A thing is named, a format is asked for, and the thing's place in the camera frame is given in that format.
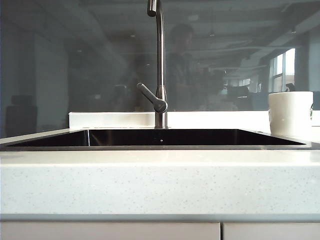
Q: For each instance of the white Starbucks ceramic mug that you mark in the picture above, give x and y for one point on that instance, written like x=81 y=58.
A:
x=290 y=112

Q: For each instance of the black undermount sink basin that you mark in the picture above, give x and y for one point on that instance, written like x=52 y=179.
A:
x=175 y=137

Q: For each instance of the tall stainless steel faucet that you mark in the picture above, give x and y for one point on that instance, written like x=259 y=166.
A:
x=160 y=57

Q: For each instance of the wide white cabinet door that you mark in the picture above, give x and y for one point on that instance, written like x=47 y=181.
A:
x=110 y=231

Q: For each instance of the narrow white cabinet door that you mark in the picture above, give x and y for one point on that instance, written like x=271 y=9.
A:
x=271 y=231

